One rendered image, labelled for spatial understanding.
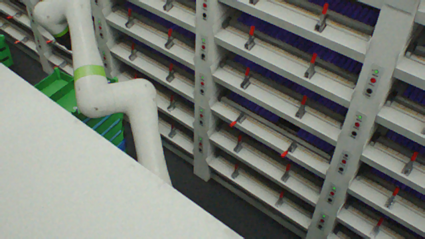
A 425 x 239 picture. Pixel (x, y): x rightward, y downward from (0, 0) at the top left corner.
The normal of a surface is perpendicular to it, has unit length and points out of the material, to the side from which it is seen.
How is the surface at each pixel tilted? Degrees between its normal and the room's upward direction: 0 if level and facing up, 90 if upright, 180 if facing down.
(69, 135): 0
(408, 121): 19
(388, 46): 90
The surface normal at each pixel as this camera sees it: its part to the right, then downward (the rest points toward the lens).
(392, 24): -0.63, 0.50
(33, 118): 0.05, -0.74
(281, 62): -0.16, -0.53
